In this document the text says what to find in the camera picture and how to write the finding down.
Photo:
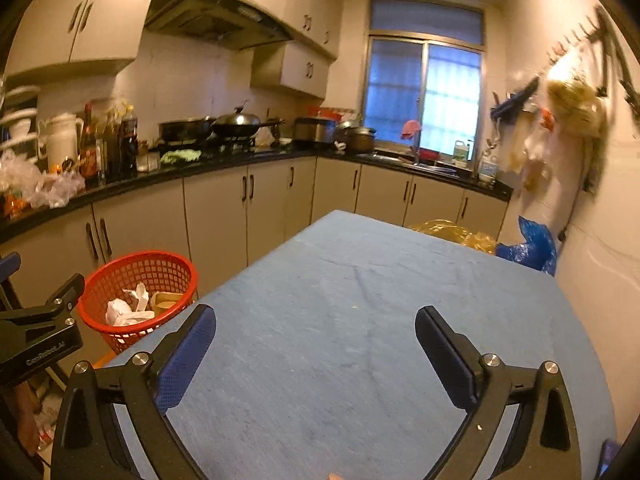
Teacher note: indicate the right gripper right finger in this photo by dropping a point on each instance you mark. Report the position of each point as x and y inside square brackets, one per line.
[479, 385]

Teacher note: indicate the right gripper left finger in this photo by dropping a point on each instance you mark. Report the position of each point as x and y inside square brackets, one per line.
[153, 383]

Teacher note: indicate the white cloth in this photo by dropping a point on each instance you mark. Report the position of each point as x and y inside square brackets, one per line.
[133, 308]

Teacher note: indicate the yellow square tin lid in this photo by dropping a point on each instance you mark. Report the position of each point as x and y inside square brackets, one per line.
[161, 302]

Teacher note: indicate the lower kitchen cabinets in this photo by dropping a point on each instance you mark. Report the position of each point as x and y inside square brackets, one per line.
[226, 216]

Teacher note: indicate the kitchen cabinets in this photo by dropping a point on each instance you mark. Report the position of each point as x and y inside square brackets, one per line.
[226, 216]
[294, 41]

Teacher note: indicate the upper kitchen cabinets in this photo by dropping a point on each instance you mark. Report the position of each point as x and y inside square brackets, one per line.
[294, 41]

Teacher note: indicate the red mesh basket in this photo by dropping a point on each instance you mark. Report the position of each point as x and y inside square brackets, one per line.
[159, 271]

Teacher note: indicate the blue plastic bag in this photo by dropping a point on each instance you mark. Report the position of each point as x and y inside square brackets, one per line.
[537, 251]

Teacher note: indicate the white plastic bags on counter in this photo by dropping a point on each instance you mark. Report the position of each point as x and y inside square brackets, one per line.
[22, 179]

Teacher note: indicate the yellow plastic bag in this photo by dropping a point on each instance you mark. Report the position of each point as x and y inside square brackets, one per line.
[448, 230]

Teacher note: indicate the blue tablecloth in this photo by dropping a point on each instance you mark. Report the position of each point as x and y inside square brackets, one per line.
[315, 368]

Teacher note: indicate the black countertop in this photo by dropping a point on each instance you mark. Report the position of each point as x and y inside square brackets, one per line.
[225, 159]

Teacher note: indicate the white kettle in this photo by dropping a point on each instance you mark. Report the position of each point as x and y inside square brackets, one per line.
[59, 136]

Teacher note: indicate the soy sauce bottle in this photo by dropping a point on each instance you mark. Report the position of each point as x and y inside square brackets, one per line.
[128, 142]

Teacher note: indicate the green cloth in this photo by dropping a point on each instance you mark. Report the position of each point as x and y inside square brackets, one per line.
[180, 157]

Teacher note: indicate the green detergent bottle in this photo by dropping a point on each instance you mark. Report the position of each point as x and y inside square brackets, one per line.
[463, 153]

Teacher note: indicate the black frying pan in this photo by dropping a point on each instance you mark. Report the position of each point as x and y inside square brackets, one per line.
[183, 131]

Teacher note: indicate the pink cloth on faucet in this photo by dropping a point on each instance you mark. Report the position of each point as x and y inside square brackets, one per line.
[410, 129]

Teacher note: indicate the wok with lid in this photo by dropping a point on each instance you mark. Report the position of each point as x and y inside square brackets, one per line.
[241, 125]

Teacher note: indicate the brown pot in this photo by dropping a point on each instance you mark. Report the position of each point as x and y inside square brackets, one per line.
[359, 140]

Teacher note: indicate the rice cooker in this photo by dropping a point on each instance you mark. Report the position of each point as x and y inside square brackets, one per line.
[317, 130]

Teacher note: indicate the window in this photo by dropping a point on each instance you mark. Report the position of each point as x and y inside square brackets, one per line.
[425, 61]

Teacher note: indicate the range hood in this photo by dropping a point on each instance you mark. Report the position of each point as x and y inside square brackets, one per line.
[232, 24]

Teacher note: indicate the wall hook rack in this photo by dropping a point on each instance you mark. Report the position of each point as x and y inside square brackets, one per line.
[595, 55]

